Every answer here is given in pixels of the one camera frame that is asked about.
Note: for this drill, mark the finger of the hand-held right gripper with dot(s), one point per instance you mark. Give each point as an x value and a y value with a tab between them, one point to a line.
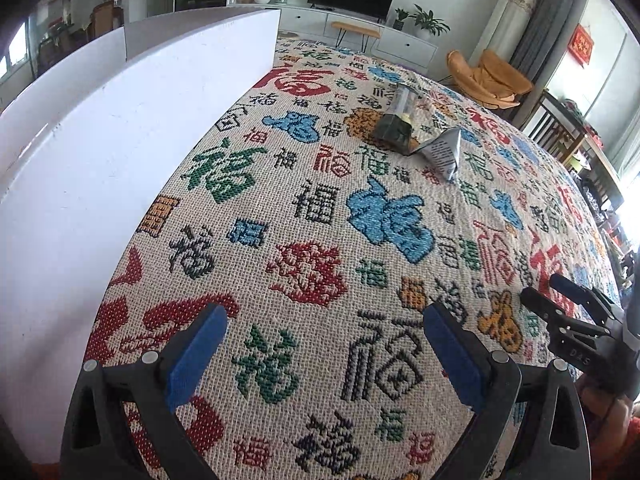
542	305
570	287

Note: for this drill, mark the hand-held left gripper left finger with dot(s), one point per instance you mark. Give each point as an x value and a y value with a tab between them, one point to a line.
195	355

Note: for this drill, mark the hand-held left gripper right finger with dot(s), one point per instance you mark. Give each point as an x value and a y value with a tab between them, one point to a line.
452	355

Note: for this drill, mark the white foam board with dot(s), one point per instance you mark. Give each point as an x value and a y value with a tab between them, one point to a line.
100	185

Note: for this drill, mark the person's right hand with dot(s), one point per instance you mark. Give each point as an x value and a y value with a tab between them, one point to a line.
607	407

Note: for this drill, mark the cluttered dining table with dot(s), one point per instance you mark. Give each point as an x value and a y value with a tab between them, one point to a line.
597	180

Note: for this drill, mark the printed woven blanket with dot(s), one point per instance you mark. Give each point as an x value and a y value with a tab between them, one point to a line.
320	280

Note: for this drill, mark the dark wooden chair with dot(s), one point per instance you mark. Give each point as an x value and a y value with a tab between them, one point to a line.
552	125

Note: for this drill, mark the silver triangular packet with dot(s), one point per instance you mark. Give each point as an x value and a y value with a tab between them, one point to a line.
442	152

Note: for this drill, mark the orange lounge chair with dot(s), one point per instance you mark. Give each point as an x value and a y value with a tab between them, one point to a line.
492	77

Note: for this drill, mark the dark packet with clear end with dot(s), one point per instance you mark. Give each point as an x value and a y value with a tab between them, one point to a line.
397	130

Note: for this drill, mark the grey curtain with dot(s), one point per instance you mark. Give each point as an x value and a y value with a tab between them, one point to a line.
547	25

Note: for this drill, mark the white standing air conditioner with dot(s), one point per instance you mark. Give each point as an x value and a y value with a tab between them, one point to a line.
510	20

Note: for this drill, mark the leafy potted plant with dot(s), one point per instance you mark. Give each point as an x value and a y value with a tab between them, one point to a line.
427	22

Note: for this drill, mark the small potted plant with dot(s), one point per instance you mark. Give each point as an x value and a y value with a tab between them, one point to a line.
400	19

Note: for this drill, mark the wooden stool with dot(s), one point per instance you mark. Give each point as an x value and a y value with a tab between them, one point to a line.
355	28

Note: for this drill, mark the brown wooden chair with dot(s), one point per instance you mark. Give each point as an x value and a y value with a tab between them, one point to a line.
107	20

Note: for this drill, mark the white television cabinet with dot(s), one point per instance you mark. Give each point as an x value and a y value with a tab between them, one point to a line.
310	22

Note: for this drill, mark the red wall hanging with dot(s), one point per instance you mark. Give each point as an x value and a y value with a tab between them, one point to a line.
581	45

